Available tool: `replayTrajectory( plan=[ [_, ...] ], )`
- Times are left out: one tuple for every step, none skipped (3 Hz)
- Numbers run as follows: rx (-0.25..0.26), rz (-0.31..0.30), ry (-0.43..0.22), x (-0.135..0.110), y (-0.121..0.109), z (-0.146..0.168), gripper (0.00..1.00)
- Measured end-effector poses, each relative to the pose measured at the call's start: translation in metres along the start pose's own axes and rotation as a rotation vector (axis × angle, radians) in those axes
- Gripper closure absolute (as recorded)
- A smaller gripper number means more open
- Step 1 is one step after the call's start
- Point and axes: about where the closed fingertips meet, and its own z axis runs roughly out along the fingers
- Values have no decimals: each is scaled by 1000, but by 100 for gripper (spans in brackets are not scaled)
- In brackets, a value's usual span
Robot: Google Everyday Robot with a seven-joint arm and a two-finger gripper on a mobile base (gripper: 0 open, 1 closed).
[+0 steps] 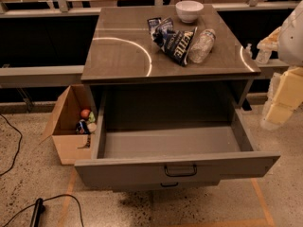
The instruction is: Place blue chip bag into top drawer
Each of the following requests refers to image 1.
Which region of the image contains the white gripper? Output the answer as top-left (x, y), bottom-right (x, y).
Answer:
top-left (257, 26), bottom-right (303, 131)

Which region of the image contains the blue Kettle chip bag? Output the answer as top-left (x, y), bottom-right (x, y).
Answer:
top-left (151, 17), bottom-right (197, 66)

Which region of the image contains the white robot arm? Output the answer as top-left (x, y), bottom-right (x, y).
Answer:
top-left (257, 1), bottom-right (303, 131)

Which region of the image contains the open grey top drawer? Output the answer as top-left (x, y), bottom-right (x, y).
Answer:
top-left (75, 90), bottom-right (280, 191)

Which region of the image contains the grey drawer cabinet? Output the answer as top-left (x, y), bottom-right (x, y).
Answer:
top-left (80, 4), bottom-right (261, 193)

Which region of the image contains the clear sanitizer pump bottle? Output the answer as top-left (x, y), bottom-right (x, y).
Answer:
top-left (256, 49), bottom-right (272, 64)

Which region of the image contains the clear plastic water bottle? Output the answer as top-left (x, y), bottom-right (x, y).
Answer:
top-left (188, 29), bottom-right (216, 63)

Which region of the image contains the white ceramic bowl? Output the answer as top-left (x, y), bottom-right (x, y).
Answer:
top-left (175, 0), bottom-right (204, 24)

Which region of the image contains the small dark snack packet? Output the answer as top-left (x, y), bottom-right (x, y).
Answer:
top-left (147, 17), bottom-right (161, 34)

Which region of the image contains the green item in box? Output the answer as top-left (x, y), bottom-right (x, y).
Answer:
top-left (88, 112), bottom-right (96, 123)

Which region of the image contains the red apple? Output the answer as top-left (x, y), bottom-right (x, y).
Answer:
top-left (80, 109), bottom-right (91, 119)

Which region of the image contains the blue soda can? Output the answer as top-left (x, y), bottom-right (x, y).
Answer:
top-left (76, 119), bottom-right (90, 134)

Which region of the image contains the open cardboard box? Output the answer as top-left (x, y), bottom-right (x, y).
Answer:
top-left (41, 84), bottom-right (92, 165)

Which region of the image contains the black top drawer handle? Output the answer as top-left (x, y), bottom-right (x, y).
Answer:
top-left (164, 165), bottom-right (197, 178)

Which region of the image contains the black drawer handle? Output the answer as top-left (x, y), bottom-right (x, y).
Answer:
top-left (160, 183), bottom-right (179, 188)
top-left (164, 165), bottom-right (197, 178)

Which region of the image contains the black lower drawer handle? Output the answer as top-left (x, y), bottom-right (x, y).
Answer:
top-left (160, 183), bottom-right (179, 188)

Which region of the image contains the black power plug cable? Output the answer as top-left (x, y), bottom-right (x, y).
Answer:
top-left (1, 193), bottom-right (85, 227)

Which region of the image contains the black floor cable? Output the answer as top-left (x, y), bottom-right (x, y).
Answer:
top-left (0, 113), bottom-right (24, 178)

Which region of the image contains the grey metal rail frame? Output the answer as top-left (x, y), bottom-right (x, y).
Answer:
top-left (0, 0), bottom-right (299, 88)

